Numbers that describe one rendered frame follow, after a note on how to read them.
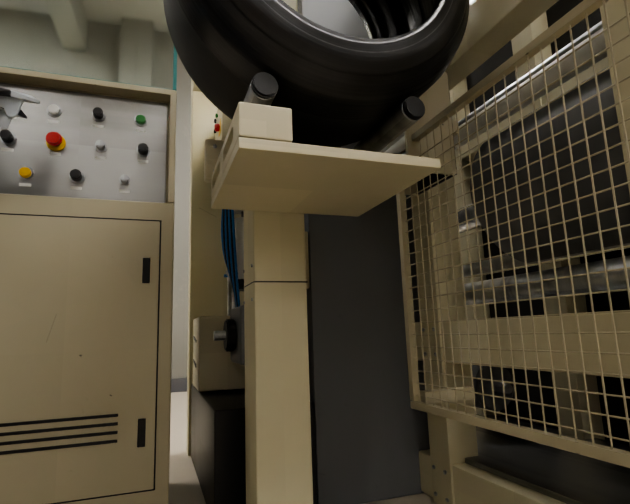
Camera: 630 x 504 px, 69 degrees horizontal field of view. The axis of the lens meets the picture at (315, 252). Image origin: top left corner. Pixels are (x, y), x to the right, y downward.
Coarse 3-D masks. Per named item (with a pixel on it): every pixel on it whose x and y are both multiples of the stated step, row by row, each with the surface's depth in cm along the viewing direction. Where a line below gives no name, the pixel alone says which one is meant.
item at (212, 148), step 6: (204, 144) 107; (210, 144) 105; (216, 144) 105; (222, 144) 106; (204, 150) 106; (210, 150) 104; (216, 150) 105; (204, 156) 106; (210, 156) 104; (216, 156) 105; (204, 162) 105; (210, 162) 104; (216, 162) 104; (204, 168) 105; (210, 168) 104; (204, 174) 105; (210, 174) 103; (204, 180) 105; (210, 180) 104
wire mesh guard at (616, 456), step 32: (608, 0) 69; (544, 32) 78; (608, 32) 68; (512, 64) 85; (576, 64) 73; (480, 128) 95; (608, 128) 68; (480, 160) 94; (608, 160) 67; (416, 192) 117; (544, 192) 78; (576, 192) 72; (480, 256) 93; (512, 256) 85; (576, 256) 72; (608, 288) 67; (448, 320) 103; (576, 320) 72; (416, 352) 115; (576, 352) 72; (608, 352) 67; (416, 384) 115; (448, 416) 101; (480, 416) 93; (512, 416) 84; (544, 416) 77; (608, 416) 66; (576, 448) 70; (608, 448) 66
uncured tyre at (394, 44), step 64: (192, 0) 74; (256, 0) 71; (384, 0) 114; (448, 0) 85; (192, 64) 87; (256, 64) 75; (320, 64) 74; (384, 64) 78; (448, 64) 89; (320, 128) 88
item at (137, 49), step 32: (0, 0) 134; (32, 0) 137; (64, 0) 140; (96, 0) 143; (128, 0) 146; (160, 0) 150; (0, 32) 132; (32, 32) 135; (64, 32) 138; (96, 32) 141; (128, 32) 145; (160, 32) 148; (0, 64) 131; (32, 64) 133; (64, 64) 136; (96, 64) 140; (128, 64) 143; (160, 64) 146
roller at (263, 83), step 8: (264, 72) 74; (256, 80) 73; (264, 80) 74; (272, 80) 74; (256, 88) 73; (264, 88) 73; (272, 88) 74; (248, 96) 76; (256, 96) 74; (264, 96) 74; (272, 96) 74; (264, 104) 76
